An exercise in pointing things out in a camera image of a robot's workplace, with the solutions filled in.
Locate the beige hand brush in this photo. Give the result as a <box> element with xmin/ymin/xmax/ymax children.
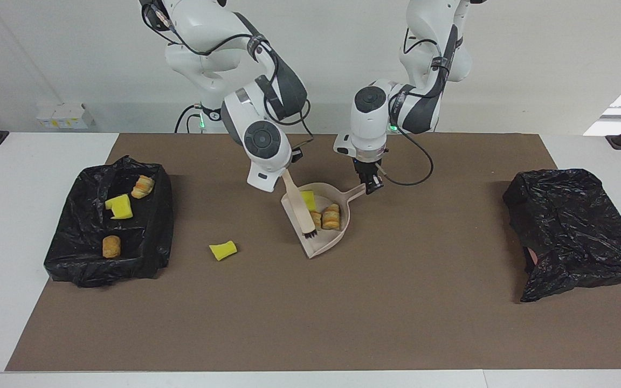
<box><xmin>281</xmin><ymin>170</ymin><xmax>319</xmax><ymax>239</ymax></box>

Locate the beige plastic dustpan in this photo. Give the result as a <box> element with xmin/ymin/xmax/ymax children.
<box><xmin>280</xmin><ymin>182</ymin><xmax>368</xmax><ymax>260</ymax></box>

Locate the pale flaky pastry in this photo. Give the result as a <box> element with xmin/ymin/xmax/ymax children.
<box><xmin>131</xmin><ymin>175</ymin><xmax>155</xmax><ymax>199</ymax></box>

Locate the black bag-lined trash bin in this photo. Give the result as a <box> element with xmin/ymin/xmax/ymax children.
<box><xmin>44</xmin><ymin>155</ymin><xmax>175</xmax><ymax>289</ymax></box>
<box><xmin>502</xmin><ymin>169</ymin><xmax>621</xmax><ymax>303</ymax></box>

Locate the brown table mat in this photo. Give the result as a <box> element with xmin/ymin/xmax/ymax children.
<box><xmin>5</xmin><ymin>133</ymin><xmax>621</xmax><ymax>372</ymax></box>

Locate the white power strip box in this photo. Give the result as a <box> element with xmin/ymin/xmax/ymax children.
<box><xmin>37</xmin><ymin>102</ymin><xmax>95</xmax><ymax>130</ymax></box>

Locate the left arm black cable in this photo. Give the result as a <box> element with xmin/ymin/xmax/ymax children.
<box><xmin>374</xmin><ymin>22</ymin><xmax>467</xmax><ymax>187</ymax></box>

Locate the black base cable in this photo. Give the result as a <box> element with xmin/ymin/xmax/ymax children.
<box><xmin>175</xmin><ymin>104</ymin><xmax>204</xmax><ymax>134</ymax></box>

